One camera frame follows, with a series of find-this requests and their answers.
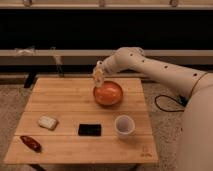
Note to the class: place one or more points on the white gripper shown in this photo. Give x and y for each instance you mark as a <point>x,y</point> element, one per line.
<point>109,65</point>

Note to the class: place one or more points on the white cup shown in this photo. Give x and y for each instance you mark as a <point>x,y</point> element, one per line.
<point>124,126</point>

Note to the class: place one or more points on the grey long bench rail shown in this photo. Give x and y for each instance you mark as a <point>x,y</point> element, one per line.
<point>86,57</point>

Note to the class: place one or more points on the clear plastic wrap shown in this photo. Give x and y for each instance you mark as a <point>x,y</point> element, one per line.
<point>25,51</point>

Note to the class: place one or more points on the orange ceramic bowl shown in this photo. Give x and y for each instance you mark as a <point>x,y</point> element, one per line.
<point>109,93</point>

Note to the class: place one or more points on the white wrapped block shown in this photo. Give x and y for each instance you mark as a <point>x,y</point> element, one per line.
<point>47,122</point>

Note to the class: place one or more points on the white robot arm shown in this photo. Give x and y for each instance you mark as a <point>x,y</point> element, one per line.
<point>194,88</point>

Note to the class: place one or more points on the black rectangular tray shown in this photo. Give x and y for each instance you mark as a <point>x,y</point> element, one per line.
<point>89,130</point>

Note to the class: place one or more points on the wooden table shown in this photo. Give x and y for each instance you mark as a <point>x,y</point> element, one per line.
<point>71,102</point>

